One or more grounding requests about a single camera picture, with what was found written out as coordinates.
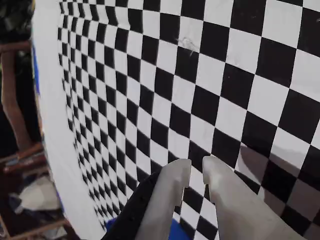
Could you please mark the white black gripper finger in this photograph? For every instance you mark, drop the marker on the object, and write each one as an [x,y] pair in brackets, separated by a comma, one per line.
[162,200]

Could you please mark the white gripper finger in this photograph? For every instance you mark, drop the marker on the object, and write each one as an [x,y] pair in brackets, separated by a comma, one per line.
[237,212]

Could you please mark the blue round box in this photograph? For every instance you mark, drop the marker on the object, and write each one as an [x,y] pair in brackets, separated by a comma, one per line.
[178,232]

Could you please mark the light wooden bookshelf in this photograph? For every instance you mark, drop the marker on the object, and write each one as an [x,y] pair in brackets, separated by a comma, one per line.
[45,226]

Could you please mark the black white checkered mat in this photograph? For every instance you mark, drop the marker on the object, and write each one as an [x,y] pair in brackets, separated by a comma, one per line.
[225,75]

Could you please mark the blue tape strip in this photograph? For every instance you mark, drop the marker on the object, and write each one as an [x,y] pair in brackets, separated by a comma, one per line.
[35,80]

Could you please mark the brown wooden chair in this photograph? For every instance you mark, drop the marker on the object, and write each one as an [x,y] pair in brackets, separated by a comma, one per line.
[10,105]

